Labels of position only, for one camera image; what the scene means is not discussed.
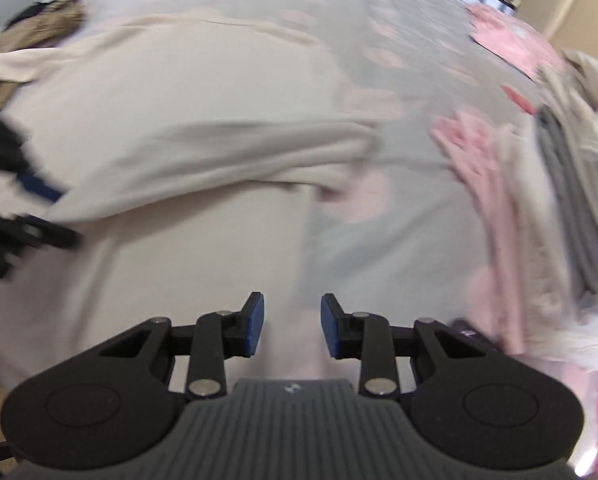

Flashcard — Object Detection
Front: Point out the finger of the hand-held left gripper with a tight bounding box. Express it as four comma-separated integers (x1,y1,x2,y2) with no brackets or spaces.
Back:
6,213,84,250
9,167,64,206

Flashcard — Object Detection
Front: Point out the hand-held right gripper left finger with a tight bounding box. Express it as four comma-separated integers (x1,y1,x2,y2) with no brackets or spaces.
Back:
96,291,266,402

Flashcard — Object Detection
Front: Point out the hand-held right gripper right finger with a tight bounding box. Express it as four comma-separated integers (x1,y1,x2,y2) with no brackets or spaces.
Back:
320,292,504,402

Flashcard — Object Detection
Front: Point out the cream garment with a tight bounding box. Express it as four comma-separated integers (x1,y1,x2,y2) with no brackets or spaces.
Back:
0,12,388,397

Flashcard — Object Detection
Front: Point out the stack of folded clothes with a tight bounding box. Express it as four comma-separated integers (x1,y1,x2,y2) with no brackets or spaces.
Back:
493,47,598,377

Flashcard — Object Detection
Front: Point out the pink garment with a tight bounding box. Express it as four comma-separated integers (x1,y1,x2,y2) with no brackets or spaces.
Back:
430,109,536,357

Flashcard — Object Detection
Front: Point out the coral garment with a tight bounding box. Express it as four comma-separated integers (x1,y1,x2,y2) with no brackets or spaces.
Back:
500,84,538,114

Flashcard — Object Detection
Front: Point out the pink pillow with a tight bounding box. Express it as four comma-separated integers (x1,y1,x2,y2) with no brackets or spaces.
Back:
465,2,566,82

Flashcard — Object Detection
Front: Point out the beige padded headboard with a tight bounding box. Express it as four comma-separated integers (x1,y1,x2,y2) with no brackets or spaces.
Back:
518,0,598,82

